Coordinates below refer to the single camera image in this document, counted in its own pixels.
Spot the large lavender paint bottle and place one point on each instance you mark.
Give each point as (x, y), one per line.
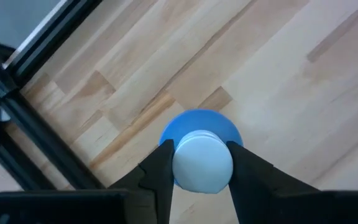
(200, 155)

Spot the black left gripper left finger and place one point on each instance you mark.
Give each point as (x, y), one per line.
(157, 174)

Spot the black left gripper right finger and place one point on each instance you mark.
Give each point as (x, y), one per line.
(253, 186)

